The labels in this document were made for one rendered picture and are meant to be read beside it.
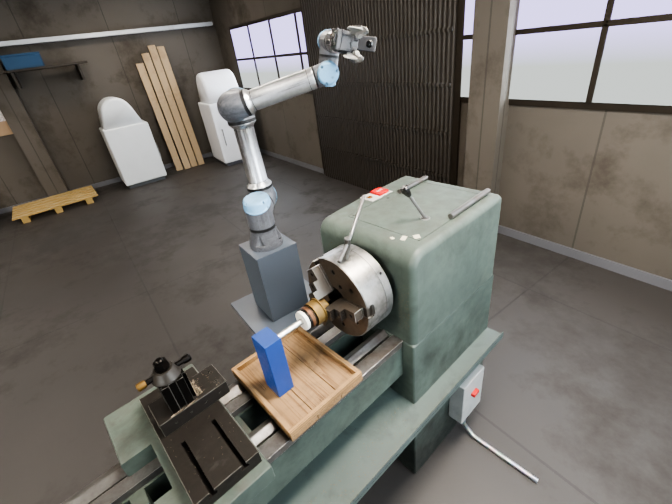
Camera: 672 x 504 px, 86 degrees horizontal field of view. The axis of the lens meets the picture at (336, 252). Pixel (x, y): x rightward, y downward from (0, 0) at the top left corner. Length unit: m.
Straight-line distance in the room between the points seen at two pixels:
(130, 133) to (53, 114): 1.30
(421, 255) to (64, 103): 7.39
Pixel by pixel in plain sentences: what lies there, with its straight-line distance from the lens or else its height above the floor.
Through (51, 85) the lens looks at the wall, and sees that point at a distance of 8.03.
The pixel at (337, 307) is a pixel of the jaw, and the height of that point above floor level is 1.10.
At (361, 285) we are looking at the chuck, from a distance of 1.16.
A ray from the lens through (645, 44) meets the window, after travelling 3.20.
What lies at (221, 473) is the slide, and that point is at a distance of 1.10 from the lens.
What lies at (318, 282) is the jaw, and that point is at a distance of 1.24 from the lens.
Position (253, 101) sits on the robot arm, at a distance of 1.46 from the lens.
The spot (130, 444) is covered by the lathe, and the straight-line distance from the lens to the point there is 1.34.
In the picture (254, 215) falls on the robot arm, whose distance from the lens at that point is 1.56.
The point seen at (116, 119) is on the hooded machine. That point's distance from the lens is 7.34.
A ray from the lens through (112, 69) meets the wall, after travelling 8.10.
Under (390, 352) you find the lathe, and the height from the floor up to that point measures 0.86.
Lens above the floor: 1.87
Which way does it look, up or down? 30 degrees down
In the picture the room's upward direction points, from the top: 8 degrees counter-clockwise
